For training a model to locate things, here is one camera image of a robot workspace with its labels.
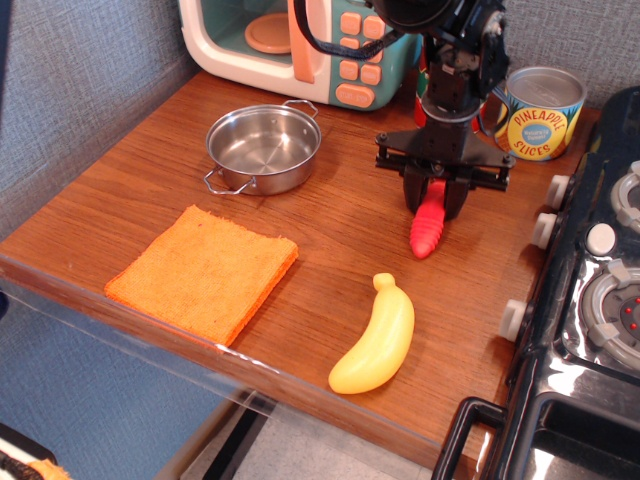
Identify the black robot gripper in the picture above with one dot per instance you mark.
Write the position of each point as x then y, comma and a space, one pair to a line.
451, 151

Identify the red handled metal spoon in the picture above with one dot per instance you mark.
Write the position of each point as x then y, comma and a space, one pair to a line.
428, 224

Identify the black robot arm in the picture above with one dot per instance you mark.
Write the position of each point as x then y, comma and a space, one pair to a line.
465, 55

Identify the tomato sauce can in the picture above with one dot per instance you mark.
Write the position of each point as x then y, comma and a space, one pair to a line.
420, 116

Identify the pineapple slices can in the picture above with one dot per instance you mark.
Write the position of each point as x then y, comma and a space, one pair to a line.
542, 108

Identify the white stove knob middle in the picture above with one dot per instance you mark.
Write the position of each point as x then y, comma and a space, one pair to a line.
543, 230

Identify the white stove knob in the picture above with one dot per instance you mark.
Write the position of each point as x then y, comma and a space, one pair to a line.
556, 191
512, 318
543, 230

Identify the white stove knob top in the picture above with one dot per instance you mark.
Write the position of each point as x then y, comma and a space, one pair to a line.
556, 191

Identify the white stove knob bottom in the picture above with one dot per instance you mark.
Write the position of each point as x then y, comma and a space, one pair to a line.
512, 318

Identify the small steel pot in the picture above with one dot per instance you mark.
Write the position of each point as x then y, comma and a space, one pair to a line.
263, 150

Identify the yellow toy banana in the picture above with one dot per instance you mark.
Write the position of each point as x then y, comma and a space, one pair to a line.
381, 350

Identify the orange folded cloth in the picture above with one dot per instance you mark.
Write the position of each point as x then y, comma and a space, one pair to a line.
205, 275

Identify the black toy stove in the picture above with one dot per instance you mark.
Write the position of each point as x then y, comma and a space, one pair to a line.
572, 410

